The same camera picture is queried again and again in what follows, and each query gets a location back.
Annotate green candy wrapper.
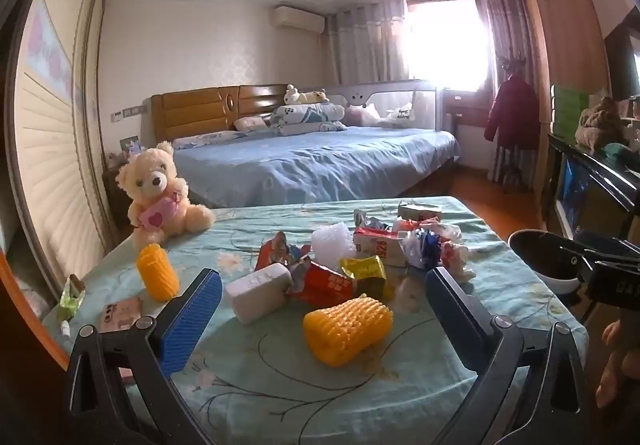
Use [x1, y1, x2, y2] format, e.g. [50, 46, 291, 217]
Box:
[59, 274, 87, 321]

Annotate grey bed guard rail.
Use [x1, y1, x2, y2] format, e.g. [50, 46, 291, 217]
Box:
[320, 79, 443, 132]

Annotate red white carton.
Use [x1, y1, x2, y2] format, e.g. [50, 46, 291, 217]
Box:
[352, 225, 408, 268]

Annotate cream teddy bear pink heart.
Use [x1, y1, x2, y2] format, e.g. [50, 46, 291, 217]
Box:
[116, 141, 216, 248]

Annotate yellow green snack packet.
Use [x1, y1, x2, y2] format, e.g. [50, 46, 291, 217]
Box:
[340, 255, 396, 298]

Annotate dark red coat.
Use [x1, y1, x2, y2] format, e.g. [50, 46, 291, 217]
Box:
[484, 75, 541, 148]

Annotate crumpled foil wrapper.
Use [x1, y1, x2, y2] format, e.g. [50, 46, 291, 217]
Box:
[354, 209, 396, 231]

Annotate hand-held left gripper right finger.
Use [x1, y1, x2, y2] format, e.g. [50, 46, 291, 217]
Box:
[425, 266, 588, 445]

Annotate white printed bag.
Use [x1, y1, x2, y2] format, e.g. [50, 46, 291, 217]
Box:
[385, 100, 416, 124]

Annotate stack of green boxes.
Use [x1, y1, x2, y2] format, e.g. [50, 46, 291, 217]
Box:
[550, 85, 591, 138]

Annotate white yellow plush toy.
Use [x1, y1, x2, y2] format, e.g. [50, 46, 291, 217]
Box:
[283, 85, 331, 106]

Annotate teal floral tablecloth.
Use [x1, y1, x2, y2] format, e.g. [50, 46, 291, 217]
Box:
[42, 195, 588, 445]

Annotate small brown box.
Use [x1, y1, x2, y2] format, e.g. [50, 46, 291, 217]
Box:
[100, 297, 143, 333]

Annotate green cloth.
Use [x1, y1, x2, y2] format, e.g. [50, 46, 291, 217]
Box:
[600, 142, 636, 161]

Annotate red snack wrapper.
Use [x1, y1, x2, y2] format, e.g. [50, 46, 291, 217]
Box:
[287, 257, 356, 308]

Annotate cartoon print snack wrapper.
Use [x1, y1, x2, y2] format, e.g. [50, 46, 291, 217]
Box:
[255, 231, 311, 271]

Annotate yellow corn toy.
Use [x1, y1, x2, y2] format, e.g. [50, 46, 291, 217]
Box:
[136, 243, 181, 302]
[304, 293, 394, 367]

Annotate blue print pillow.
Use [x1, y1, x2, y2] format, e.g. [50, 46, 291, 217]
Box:
[172, 130, 246, 150]

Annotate pink plush toy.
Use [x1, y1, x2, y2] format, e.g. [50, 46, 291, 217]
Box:
[345, 105, 382, 127]

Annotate black cabinet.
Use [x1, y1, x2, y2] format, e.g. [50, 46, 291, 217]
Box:
[545, 132, 640, 246]

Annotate wooden window desk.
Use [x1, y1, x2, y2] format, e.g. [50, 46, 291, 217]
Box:
[442, 90, 493, 126]

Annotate bed with blue sheet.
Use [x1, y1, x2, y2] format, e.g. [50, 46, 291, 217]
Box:
[170, 125, 461, 208]

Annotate brown plush toy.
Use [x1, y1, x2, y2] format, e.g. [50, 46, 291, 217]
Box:
[575, 96, 626, 148]

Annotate black trash bin white rim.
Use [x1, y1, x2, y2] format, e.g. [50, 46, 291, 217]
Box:
[507, 229, 586, 296]

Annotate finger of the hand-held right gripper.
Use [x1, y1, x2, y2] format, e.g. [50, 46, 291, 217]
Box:
[565, 239, 640, 275]

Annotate black television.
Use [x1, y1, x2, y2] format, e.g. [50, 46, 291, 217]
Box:
[602, 20, 640, 101]

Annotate small green carton box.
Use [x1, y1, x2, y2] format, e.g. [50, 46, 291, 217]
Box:
[397, 201, 443, 222]

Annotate grey dotted curtain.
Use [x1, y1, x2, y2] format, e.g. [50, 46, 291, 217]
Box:
[482, 0, 528, 181]
[325, 0, 408, 83]

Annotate bright window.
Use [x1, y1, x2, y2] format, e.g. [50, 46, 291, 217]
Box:
[405, 0, 493, 91]

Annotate white air conditioner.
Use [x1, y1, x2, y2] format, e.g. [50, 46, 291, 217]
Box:
[272, 5, 326, 32]

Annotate wooden wardrobe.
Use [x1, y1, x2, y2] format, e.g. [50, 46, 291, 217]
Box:
[517, 0, 611, 206]

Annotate person's right hand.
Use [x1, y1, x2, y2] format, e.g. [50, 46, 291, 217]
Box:
[596, 320, 640, 408]

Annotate wooden nightstand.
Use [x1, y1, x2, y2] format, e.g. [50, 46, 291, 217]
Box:
[102, 165, 133, 226]

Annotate blue white bag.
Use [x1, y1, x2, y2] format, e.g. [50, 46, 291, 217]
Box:
[402, 227, 443, 271]

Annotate orange white plastic bag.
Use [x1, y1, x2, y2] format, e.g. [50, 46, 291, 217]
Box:
[430, 219, 476, 283]

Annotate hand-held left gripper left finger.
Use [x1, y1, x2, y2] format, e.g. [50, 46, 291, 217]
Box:
[65, 267, 223, 445]

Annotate small white pillow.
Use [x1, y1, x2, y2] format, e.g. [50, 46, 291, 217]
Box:
[234, 116, 273, 132]

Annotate white foam block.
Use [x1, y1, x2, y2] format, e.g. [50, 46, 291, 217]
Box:
[225, 262, 293, 324]

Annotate wooden headboard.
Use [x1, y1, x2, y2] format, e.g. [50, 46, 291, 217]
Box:
[151, 84, 291, 143]

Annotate white sliding wardrobe door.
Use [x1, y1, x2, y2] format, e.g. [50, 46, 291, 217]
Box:
[10, 0, 108, 306]

